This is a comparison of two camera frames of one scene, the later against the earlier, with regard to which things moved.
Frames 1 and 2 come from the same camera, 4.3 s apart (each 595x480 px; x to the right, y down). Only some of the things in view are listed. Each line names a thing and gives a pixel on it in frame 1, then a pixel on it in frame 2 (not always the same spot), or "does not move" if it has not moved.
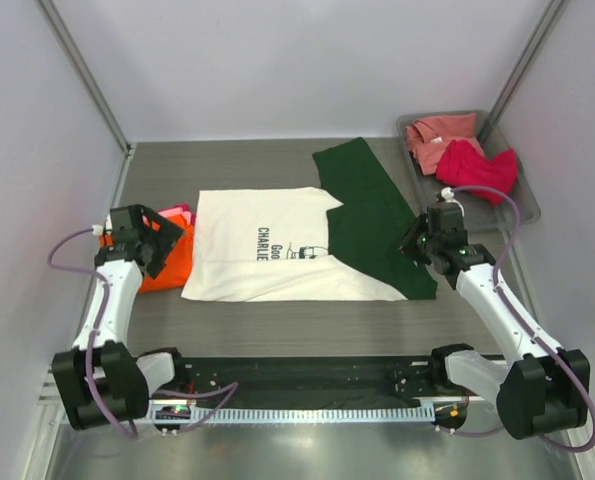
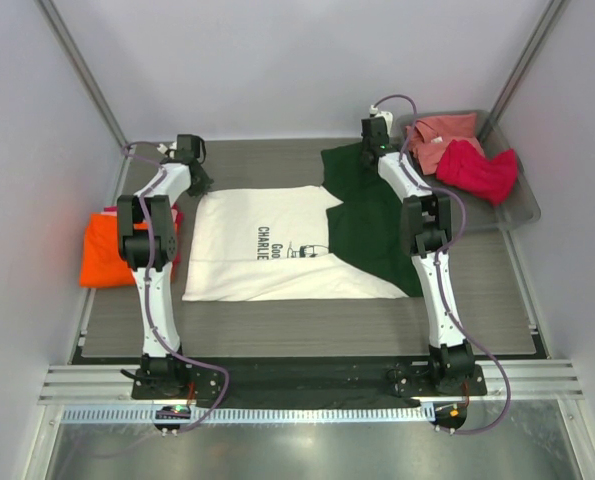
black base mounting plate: [315, 380] does not move
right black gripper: [408, 244] -> [362, 151]
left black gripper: [167, 235] -> [203, 188]
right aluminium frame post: [552, 13] does not move
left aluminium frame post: [88, 73] does not move
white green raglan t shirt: [340, 242] does not move
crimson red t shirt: [462, 164] does not move
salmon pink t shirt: [427, 137] does not move
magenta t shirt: [185, 207] -> [179, 219]
